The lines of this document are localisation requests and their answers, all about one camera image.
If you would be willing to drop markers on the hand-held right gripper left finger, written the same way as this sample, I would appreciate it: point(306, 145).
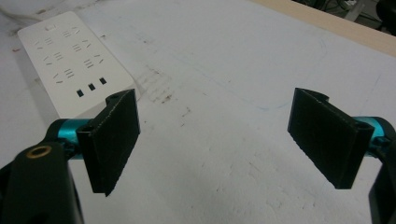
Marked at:
point(110, 146)

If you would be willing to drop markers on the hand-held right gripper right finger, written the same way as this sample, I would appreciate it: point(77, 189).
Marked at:
point(327, 143)

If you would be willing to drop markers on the white power strip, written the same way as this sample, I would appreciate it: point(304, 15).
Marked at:
point(73, 63)

